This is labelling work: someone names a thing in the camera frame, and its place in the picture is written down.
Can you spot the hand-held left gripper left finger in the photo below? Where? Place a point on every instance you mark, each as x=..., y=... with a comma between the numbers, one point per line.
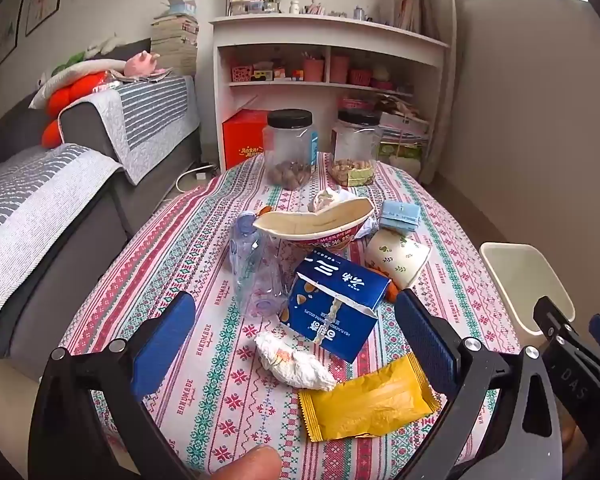
x=162, y=345

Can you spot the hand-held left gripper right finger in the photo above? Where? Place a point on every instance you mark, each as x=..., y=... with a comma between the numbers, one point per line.
x=425, y=340

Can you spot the white waste bin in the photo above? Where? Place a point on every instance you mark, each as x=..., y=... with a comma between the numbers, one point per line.
x=520, y=285

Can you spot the yellow snack wrapper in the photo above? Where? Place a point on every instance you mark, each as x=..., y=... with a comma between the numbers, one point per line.
x=370, y=400

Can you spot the floral paper cup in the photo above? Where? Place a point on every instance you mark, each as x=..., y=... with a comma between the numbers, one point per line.
x=395, y=260

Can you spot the blue carton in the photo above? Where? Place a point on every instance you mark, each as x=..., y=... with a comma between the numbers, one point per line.
x=330, y=310

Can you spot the clear plastic bottle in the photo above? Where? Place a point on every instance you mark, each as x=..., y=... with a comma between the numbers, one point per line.
x=252, y=270

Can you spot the light blue tissue pack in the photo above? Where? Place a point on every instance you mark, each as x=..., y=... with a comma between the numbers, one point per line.
x=400, y=215

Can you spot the white wrapper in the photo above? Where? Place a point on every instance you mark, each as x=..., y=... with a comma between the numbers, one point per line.
x=290, y=360

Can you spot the paper noodle bowl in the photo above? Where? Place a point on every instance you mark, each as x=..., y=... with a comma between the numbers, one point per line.
x=310, y=220

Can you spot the plastic wrapper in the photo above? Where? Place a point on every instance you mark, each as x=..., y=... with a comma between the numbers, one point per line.
x=327, y=197

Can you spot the person's left hand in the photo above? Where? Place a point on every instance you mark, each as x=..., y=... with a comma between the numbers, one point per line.
x=252, y=465

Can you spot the patterned tablecloth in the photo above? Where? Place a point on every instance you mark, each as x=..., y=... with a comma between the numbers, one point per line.
x=205, y=240

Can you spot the striped seat blanket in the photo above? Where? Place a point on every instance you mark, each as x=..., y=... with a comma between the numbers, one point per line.
x=35, y=210

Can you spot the green tissue pack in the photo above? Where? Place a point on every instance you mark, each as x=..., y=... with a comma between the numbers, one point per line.
x=402, y=151

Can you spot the peanut jar with black lid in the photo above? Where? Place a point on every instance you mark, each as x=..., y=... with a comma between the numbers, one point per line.
x=355, y=150

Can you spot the red box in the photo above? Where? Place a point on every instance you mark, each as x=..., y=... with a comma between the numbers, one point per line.
x=242, y=140

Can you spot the stack of papers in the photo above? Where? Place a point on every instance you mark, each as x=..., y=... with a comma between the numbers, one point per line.
x=402, y=115

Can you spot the grey sofa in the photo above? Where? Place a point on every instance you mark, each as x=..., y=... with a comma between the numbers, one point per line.
x=90, y=125

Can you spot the walnut jar with black lid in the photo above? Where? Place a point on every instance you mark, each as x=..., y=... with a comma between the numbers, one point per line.
x=290, y=150

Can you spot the striped armrest blanket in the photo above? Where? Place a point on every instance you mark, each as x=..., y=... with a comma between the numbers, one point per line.
x=150, y=110

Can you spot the pink plastic basket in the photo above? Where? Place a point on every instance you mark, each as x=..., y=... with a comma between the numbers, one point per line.
x=355, y=104

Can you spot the orange plush toy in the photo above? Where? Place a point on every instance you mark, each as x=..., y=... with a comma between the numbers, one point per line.
x=65, y=95

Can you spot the small pink basket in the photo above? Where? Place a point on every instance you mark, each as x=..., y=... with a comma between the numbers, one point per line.
x=361, y=77

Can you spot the round plush toy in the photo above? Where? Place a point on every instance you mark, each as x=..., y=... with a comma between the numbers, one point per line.
x=381, y=73

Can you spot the pink plush toy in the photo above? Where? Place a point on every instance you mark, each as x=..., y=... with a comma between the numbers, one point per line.
x=142, y=64

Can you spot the pink patterned basket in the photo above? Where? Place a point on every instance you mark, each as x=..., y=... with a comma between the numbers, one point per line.
x=241, y=74

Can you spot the white pillow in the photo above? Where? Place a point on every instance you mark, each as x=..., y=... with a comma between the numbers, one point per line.
x=80, y=72

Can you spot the stack of books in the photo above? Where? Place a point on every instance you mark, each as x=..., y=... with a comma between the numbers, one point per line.
x=175, y=45

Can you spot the green and white plush toy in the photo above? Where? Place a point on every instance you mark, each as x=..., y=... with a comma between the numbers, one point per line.
x=95, y=50

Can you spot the white bookshelf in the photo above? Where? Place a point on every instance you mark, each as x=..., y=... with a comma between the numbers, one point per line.
x=330, y=35

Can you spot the standing books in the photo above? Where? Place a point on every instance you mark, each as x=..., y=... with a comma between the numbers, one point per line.
x=402, y=12

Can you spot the light blue box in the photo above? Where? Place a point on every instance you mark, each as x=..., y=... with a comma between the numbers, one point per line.
x=180, y=6

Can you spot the small white bottle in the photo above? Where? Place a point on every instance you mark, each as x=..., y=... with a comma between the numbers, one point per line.
x=295, y=7

